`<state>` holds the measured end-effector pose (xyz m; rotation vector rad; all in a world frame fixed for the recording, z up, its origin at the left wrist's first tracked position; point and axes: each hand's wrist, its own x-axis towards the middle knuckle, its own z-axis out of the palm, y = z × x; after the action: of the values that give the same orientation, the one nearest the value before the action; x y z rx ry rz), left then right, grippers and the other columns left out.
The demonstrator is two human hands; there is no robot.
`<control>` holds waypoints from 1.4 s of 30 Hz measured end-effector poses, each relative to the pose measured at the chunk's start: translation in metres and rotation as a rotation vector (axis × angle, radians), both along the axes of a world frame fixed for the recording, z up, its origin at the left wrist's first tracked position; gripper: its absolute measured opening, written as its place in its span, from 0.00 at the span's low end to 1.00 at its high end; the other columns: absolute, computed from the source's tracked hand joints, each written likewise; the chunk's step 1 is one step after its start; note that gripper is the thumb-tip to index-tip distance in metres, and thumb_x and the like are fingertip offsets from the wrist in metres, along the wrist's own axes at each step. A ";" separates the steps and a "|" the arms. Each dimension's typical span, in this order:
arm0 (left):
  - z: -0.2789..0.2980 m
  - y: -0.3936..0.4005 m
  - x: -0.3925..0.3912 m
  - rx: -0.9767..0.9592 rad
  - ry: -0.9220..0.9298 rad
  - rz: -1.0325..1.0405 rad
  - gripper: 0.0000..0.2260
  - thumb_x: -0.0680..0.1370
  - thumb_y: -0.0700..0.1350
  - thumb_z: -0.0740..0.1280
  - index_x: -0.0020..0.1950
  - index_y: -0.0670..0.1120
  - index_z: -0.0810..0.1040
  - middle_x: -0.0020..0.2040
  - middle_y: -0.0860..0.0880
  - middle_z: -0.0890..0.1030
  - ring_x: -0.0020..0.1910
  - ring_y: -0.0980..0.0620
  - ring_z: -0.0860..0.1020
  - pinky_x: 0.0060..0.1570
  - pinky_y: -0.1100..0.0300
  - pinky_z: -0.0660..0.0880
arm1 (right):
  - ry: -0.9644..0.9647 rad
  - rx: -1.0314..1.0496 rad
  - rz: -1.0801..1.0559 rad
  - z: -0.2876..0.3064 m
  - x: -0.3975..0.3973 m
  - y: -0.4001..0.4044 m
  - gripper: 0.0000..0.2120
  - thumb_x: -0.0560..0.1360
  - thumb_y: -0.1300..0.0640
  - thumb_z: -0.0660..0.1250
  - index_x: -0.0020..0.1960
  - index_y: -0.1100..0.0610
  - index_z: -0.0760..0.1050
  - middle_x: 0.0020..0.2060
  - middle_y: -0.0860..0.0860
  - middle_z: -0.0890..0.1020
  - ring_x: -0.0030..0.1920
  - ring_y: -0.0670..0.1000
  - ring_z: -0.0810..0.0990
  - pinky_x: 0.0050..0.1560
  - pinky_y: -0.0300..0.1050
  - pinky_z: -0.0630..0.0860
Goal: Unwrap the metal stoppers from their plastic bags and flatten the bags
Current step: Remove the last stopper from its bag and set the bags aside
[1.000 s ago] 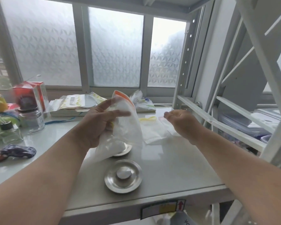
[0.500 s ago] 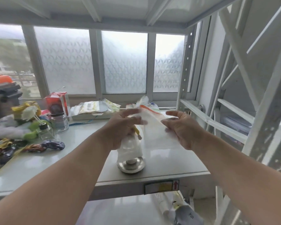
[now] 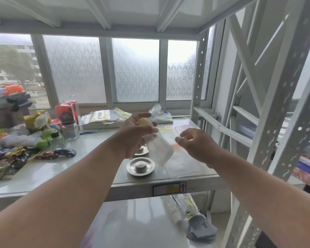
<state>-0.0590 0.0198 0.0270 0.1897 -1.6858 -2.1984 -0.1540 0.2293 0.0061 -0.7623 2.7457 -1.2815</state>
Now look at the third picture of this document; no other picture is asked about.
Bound clear packet with yellow print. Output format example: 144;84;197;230
172;193;198;219

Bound flat white cardboard box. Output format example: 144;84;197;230
82;121;124;130

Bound square glass diffuser bottle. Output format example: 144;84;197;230
48;131;66;149

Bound person's left forearm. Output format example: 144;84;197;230
0;142;127;248

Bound crumpled clear plastic bag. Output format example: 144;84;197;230
147;103;174;124

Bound person's right hand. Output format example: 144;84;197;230
174;127;225;169

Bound person's right forearm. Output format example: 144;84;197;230
209;152;310;248

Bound yellow red warning label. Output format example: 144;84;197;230
152;182;187;197

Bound grey storage box black latches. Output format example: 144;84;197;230
0;91;33;129

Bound white foam netting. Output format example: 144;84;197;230
0;133;42;148

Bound person's left hand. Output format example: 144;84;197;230
118;112;159;160

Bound chrome bar with round knob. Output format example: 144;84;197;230
198;112;221;122

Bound white flower on reed sticks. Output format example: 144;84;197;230
34;113;55;133

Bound sleeve of clear plastic cups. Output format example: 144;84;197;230
161;195;184;226

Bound steel sink stopper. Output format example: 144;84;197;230
126;156;156;177
134;145;149;156

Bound green tree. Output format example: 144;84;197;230
0;46;38;82

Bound white aluminium window frame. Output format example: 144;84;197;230
0;31;225;111

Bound yellow crumpled packet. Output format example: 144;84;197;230
23;110;53;131

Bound small clear zip bag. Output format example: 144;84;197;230
174;124;195;136

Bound orange-top zip bag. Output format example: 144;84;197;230
164;144;217;179

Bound green plastic toy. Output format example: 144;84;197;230
34;129;53;149

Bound red box with clear window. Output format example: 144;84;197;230
54;100;81;125

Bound pile of printed plastic pouches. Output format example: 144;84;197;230
80;107;133;124

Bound yellow-top zip bag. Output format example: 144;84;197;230
137;117;175;167
155;125;176;142

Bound round glass jar black cap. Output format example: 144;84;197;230
61;120;80;142

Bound pale apartment building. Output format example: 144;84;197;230
0;43;46;85

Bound red patterned flat box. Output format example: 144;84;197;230
291;166;310;192

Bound pile of toy cars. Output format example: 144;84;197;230
0;146;78;187

